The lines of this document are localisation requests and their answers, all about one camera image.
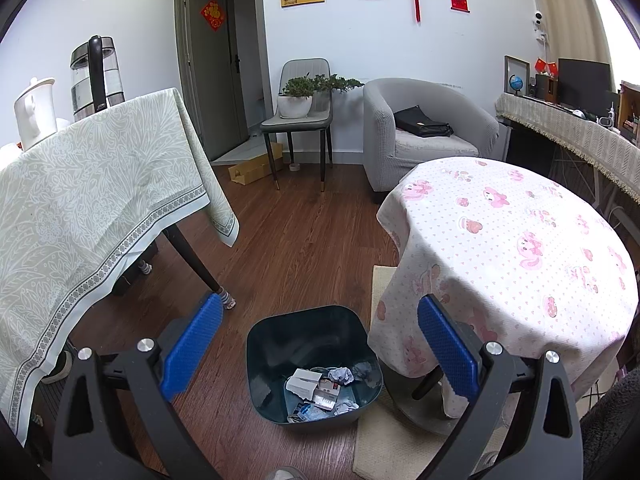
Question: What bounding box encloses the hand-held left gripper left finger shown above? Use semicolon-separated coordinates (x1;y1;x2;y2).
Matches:
52;291;224;480

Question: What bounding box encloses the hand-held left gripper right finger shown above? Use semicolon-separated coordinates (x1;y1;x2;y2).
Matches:
416;294;585;480

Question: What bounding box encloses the grey paper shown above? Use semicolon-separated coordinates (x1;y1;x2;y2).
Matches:
352;360;383;388

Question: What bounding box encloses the dark teal waste bin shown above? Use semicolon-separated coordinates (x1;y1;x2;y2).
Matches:
245;305;385;426

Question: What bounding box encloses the white paper carton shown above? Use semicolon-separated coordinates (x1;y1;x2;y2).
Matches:
285;367;323;401

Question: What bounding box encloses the blue tissue packet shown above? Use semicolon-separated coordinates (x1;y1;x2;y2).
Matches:
287;400;326;423

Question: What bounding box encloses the grey round table base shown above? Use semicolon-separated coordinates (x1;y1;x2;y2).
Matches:
385;367;501;436

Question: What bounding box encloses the dark wooden table leg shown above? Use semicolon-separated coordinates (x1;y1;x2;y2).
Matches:
162;222;236;311

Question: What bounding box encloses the pink printed tablecloth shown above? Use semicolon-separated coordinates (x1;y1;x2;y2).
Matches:
369;156;640;418

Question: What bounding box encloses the beige floor mat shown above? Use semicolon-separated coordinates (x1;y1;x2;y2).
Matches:
352;265;506;480

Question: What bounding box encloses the dark shoe with white sole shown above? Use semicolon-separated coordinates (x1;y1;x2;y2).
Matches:
42;350;74;385

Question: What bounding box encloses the grey fleece clothing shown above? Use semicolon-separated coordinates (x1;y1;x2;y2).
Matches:
580;367;640;480

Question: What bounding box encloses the green patterned tablecloth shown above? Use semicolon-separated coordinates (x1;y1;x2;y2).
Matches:
0;87;241;448

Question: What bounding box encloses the flat cardboard box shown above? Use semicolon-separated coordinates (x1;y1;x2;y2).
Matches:
228;142;285;186

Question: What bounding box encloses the grey armchair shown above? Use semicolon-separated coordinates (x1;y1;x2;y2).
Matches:
362;77;501;206

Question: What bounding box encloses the black bag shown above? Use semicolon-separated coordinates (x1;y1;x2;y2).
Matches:
393;105;455;139

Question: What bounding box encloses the grey dining chair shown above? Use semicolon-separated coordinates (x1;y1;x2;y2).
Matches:
260;58;335;193

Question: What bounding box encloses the grey door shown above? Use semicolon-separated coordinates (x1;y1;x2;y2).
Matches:
174;0;268;163

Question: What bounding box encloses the side desk with fringed cloth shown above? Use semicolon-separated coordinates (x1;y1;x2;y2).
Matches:
495;92;640;206

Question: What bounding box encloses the plant in white pot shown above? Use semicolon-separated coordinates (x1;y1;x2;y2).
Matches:
277;76;315;120

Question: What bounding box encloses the white ceramic jug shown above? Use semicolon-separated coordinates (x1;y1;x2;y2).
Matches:
14;77;58;153

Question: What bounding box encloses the wooden speaker box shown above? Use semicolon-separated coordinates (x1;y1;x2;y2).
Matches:
535;74;560;102

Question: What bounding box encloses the glass electric kettle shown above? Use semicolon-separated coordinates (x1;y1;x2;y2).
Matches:
70;35;125;122

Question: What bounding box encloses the bonsai plant in grey pot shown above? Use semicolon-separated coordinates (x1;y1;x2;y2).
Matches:
312;74;365;111

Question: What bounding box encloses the black monitor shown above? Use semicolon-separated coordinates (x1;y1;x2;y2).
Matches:
557;57;612;110

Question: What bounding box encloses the cardboard desk organiser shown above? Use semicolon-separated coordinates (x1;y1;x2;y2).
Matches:
617;80;640;143

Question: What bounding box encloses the red door decoration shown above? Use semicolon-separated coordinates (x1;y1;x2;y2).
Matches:
201;0;224;31

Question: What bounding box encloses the beige curtain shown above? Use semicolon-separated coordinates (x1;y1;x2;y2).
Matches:
525;0;608;68

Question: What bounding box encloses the picture frame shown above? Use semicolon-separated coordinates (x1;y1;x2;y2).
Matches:
503;55;531;97

